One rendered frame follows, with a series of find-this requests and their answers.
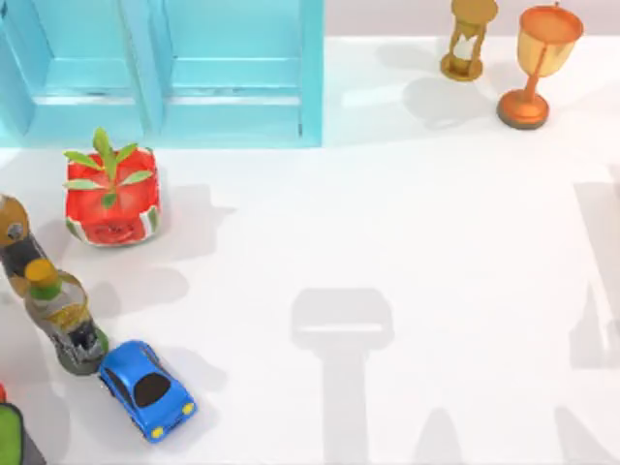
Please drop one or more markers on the light blue rack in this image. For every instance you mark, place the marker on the light blue rack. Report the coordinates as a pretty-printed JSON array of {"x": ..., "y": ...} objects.
[{"x": 232, "y": 72}]

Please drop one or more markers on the clear bottle with yellow cap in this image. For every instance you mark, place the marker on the clear bottle with yellow cap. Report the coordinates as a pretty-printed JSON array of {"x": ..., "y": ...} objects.
[{"x": 63, "y": 315}]

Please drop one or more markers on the red watermelon plant pot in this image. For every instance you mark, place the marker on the red watermelon plant pot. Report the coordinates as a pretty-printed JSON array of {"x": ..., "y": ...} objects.
[{"x": 114, "y": 213}]

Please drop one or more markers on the golden trophy cup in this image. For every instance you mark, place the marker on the golden trophy cup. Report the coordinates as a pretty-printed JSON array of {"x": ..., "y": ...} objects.
[{"x": 537, "y": 63}]

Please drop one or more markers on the green plant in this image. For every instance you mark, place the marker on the green plant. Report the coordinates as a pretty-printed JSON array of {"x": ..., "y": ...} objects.
[{"x": 109, "y": 167}]

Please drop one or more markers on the blue toy car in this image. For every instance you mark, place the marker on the blue toy car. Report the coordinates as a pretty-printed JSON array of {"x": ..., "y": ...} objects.
[{"x": 145, "y": 387}]

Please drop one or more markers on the golden hourglass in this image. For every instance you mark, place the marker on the golden hourglass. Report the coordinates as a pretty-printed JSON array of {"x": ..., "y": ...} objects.
[{"x": 467, "y": 41}]

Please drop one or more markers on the green and black object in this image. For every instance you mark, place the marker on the green and black object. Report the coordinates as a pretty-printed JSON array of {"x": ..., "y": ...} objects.
[{"x": 14, "y": 436}]

